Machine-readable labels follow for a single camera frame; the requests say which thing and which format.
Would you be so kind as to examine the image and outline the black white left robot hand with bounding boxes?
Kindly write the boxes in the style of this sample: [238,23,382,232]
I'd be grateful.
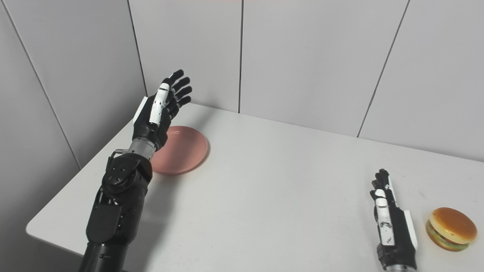
[132,69,192,152]

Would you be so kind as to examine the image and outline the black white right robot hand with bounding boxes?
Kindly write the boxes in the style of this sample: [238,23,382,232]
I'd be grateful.
[370,169,418,270]

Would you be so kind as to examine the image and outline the pink round plate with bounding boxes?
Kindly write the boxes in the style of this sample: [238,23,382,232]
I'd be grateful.
[150,126,209,175]

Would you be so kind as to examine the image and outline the toy hamburger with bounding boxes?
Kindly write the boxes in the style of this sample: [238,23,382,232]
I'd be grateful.
[426,207,478,252]

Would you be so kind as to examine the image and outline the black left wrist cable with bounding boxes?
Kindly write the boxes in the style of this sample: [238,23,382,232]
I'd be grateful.
[107,149,129,171]

